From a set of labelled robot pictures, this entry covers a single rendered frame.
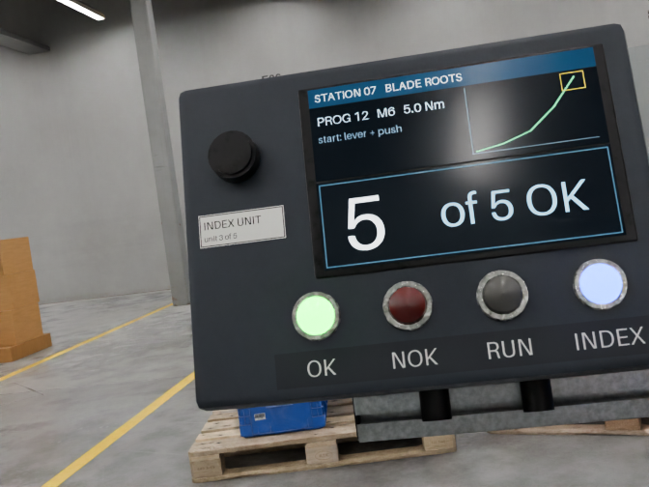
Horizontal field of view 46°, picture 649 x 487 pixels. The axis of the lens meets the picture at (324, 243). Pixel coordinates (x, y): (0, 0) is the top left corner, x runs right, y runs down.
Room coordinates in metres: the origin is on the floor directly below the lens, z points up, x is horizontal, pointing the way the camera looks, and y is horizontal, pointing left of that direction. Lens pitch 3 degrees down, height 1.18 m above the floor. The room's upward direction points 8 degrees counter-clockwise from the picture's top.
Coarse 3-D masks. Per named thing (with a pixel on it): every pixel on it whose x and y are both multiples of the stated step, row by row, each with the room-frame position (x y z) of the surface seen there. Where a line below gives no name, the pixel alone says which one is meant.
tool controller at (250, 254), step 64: (384, 64) 0.45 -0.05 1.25; (448, 64) 0.44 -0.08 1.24; (512, 64) 0.43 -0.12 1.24; (576, 64) 0.42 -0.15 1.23; (192, 128) 0.46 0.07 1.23; (256, 128) 0.45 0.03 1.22; (320, 128) 0.44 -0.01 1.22; (384, 128) 0.43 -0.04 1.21; (448, 128) 0.43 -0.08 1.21; (512, 128) 0.42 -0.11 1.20; (576, 128) 0.42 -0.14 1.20; (640, 128) 0.41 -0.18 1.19; (192, 192) 0.45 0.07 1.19; (256, 192) 0.44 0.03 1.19; (448, 192) 0.42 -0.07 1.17; (512, 192) 0.41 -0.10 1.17; (576, 192) 0.41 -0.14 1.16; (640, 192) 0.40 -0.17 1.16; (192, 256) 0.44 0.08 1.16; (256, 256) 0.43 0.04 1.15; (320, 256) 0.42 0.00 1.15; (448, 256) 0.41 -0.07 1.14; (512, 256) 0.41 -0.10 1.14; (576, 256) 0.40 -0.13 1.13; (640, 256) 0.40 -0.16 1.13; (192, 320) 0.43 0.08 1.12; (256, 320) 0.42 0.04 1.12; (384, 320) 0.41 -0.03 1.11; (448, 320) 0.40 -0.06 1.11; (512, 320) 0.40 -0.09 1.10; (576, 320) 0.39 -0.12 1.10; (640, 320) 0.39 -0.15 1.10; (256, 384) 0.41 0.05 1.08; (320, 384) 0.41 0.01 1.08; (384, 384) 0.40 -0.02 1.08; (448, 384) 0.40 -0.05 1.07
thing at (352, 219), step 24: (336, 192) 0.43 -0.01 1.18; (360, 192) 0.43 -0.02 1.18; (384, 192) 0.43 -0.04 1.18; (336, 216) 0.43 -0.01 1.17; (360, 216) 0.42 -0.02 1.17; (384, 216) 0.42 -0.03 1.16; (408, 216) 0.42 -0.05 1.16; (336, 240) 0.42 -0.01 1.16; (360, 240) 0.42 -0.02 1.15; (384, 240) 0.42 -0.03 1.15; (408, 240) 0.42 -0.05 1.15; (336, 264) 0.42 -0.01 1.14; (360, 264) 0.42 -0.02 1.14
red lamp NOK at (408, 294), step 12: (396, 288) 0.41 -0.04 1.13; (408, 288) 0.41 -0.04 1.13; (420, 288) 0.41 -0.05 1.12; (384, 300) 0.41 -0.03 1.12; (396, 300) 0.40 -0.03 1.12; (408, 300) 0.40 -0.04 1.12; (420, 300) 0.40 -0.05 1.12; (432, 300) 0.41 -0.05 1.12; (384, 312) 0.41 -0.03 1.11; (396, 312) 0.40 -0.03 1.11; (408, 312) 0.40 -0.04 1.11; (420, 312) 0.40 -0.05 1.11; (396, 324) 0.41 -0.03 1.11; (408, 324) 0.40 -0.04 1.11; (420, 324) 0.40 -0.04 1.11
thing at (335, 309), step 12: (300, 300) 0.42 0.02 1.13; (312, 300) 0.41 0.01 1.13; (324, 300) 0.41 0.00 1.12; (300, 312) 0.41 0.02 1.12; (312, 312) 0.41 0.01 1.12; (324, 312) 0.41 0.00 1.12; (336, 312) 0.41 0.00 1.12; (300, 324) 0.41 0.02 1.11; (312, 324) 0.41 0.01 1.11; (324, 324) 0.41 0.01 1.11; (336, 324) 0.41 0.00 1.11; (312, 336) 0.41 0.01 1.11; (324, 336) 0.41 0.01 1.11
